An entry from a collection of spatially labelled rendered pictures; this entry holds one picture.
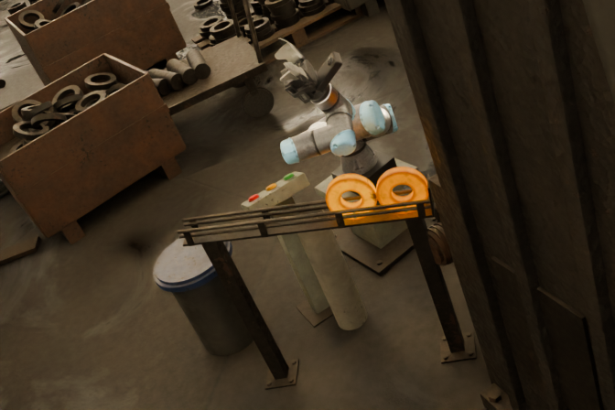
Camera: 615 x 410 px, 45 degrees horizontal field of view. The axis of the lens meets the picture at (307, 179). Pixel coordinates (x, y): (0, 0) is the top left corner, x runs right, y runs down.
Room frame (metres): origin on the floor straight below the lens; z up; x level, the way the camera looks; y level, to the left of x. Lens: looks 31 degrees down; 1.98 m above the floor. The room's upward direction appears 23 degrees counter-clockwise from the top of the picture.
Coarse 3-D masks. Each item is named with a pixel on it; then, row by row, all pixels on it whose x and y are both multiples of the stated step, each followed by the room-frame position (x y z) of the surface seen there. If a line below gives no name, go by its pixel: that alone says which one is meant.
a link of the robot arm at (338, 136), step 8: (344, 112) 1.91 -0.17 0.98; (328, 120) 1.91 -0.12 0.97; (336, 120) 1.89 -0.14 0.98; (344, 120) 1.88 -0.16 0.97; (320, 128) 1.90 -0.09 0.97; (328, 128) 1.88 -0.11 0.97; (336, 128) 1.86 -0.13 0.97; (344, 128) 1.85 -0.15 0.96; (352, 128) 1.87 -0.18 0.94; (320, 136) 1.87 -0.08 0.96; (328, 136) 1.86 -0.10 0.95; (336, 136) 1.84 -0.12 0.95; (344, 136) 1.83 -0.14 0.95; (352, 136) 1.84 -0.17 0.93; (320, 144) 1.86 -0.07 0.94; (328, 144) 1.85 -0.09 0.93; (336, 144) 1.82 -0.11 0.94; (344, 144) 1.82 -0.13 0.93; (352, 144) 1.82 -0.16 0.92; (320, 152) 1.86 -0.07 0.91; (336, 152) 1.83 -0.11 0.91; (344, 152) 1.83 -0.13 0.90
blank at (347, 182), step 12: (336, 180) 1.88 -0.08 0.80; (348, 180) 1.85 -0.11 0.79; (360, 180) 1.85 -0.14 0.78; (336, 192) 1.87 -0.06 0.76; (360, 192) 1.85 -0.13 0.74; (372, 192) 1.84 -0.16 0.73; (336, 204) 1.87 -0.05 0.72; (348, 204) 1.88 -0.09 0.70; (360, 204) 1.85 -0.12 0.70; (372, 204) 1.84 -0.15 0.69
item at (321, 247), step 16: (304, 240) 2.12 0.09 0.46; (320, 240) 2.10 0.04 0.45; (336, 240) 2.15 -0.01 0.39; (320, 256) 2.10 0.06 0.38; (336, 256) 2.11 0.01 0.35; (320, 272) 2.11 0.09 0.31; (336, 272) 2.10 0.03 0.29; (336, 288) 2.10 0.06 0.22; (352, 288) 2.12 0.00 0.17; (336, 304) 2.11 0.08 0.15; (352, 304) 2.11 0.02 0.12; (352, 320) 2.10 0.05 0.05
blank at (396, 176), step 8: (392, 168) 1.84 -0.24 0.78; (400, 168) 1.82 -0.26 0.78; (408, 168) 1.82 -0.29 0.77; (384, 176) 1.83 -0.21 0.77; (392, 176) 1.81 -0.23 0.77; (400, 176) 1.81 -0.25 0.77; (408, 176) 1.80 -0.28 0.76; (416, 176) 1.79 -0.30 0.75; (424, 176) 1.81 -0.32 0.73; (384, 184) 1.82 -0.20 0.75; (392, 184) 1.82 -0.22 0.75; (400, 184) 1.81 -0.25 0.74; (408, 184) 1.80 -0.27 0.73; (416, 184) 1.79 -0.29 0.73; (424, 184) 1.79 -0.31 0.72; (376, 192) 1.83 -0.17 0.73; (384, 192) 1.82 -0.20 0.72; (392, 192) 1.84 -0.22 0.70; (416, 192) 1.80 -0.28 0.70; (424, 192) 1.79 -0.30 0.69; (384, 200) 1.83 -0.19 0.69; (392, 200) 1.82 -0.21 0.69; (400, 200) 1.82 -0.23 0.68; (408, 200) 1.81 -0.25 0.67; (392, 208) 1.82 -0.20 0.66
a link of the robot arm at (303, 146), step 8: (320, 120) 2.23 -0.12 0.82; (312, 128) 2.08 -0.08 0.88; (296, 136) 1.92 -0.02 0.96; (304, 136) 1.90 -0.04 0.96; (312, 136) 1.88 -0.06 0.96; (280, 144) 1.93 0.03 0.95; (288, 144) 1.90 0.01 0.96; (296, 144) 1.89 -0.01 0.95; (304, 144) 1.88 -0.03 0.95; (312, 144) 1.87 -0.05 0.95; (288, 152) 1.89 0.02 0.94; (296, 152) 1.88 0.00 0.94; (304, 152) 1.87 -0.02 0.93; (312, 152) 1.87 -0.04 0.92; (288, 160) 1.89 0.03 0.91; (296, 160) 1.88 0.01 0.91
